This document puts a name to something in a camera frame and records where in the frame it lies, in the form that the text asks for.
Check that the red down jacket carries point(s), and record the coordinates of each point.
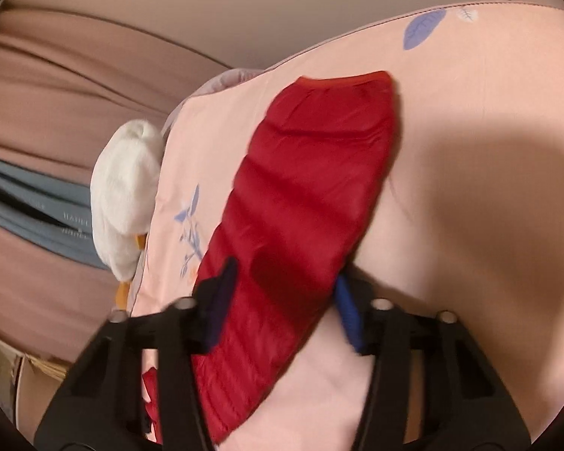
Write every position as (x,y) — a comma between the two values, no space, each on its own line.
(305,183)

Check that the pink printed bed quilt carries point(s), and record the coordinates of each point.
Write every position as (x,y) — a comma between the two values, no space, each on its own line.
(474,244)

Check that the white plush duck toy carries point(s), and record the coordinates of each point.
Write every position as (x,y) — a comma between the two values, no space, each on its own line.
(122,197)

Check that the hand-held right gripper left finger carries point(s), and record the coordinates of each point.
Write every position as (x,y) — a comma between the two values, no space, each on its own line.
(222,291)

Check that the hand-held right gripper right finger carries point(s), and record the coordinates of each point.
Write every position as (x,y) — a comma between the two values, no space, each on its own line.
(346,310)

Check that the brown curtain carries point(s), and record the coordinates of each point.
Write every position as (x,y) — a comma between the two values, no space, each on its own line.
(51,94)

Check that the cardboard box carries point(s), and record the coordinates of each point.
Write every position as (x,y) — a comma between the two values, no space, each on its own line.
(2,366)

